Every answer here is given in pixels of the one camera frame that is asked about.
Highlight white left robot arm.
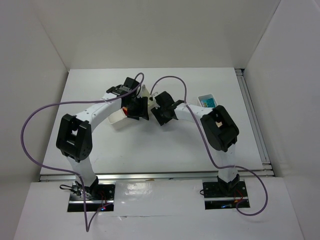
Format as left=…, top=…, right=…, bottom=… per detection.
left=56, top=77, right=149, bottom=197

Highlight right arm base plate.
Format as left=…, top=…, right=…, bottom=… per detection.
left=199, top=180, right=250, bottom=210

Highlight aluminium side rail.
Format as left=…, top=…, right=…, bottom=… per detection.
left=234, top=68, right=275, bottom=177

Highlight teal long lego brick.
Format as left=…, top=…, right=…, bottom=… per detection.
left=201, top=98, right=216, bottom=108

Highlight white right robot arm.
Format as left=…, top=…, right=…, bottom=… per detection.
left=150, top=91, right=240, bottom=195

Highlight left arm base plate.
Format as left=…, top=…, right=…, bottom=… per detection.
left=59, top=183, right=116, bottom=213

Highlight white sorting tray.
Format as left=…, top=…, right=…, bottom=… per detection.
left=197, top=93, right=219, bottom=108
left=107, top=84, right=157, bottom=131

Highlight aluminium front rail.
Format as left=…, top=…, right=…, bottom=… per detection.
left=38, top=170, right=275, bottom=183

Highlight red base lego brick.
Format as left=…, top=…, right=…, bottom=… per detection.
left=122, top=107, right=128, bottom=115

